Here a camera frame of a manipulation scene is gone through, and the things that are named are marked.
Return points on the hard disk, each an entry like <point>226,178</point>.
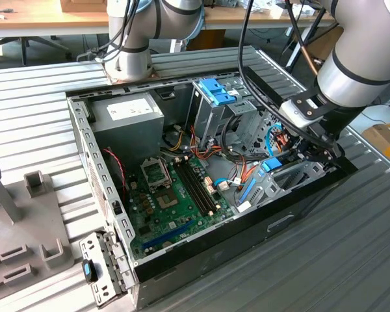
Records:
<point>271,164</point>

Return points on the green motherboard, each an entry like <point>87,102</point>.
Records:
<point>156,224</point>

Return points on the black tripod pole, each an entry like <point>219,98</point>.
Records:
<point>295,55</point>

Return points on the silver coin cell battery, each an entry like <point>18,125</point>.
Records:
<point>167,244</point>

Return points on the black open PC case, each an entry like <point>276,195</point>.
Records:
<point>247,240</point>

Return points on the white table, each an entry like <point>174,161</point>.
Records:
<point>383,113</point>

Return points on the blue expansion slot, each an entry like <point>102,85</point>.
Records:
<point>169,234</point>

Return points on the metal expansion slot bracket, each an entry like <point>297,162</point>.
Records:
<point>105,276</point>

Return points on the perforated metal disk bay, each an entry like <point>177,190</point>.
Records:
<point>263,198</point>

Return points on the blue black latch tab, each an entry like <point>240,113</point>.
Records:
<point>87,269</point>

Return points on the black case fan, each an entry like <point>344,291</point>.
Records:
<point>113,178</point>

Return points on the black plastic case clip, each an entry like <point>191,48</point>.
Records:
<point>117,208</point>

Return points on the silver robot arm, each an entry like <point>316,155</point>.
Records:
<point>360,58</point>

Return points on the grey power supply unit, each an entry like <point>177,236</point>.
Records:
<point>130,136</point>

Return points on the copper coloured tube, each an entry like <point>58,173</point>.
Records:
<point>310,61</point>

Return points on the grey metal drive cage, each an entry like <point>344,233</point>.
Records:
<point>208,117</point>

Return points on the large cardboard sheet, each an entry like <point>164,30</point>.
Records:
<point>325,42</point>

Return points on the wooden desk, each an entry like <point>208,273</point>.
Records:
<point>221,19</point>

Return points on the cardboard box yellow label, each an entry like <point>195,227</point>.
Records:
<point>386,149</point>

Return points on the small cardboard box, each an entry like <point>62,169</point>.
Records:
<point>81,6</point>

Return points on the small white box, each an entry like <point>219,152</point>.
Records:
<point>276,11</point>

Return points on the black RAM slot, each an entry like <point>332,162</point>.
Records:
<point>205,182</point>
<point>201,184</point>
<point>193,188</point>
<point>197,186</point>

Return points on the grey parts rack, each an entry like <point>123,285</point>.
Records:
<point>22,227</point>

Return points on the blue plastic drive latch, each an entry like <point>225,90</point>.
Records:
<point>214,92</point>

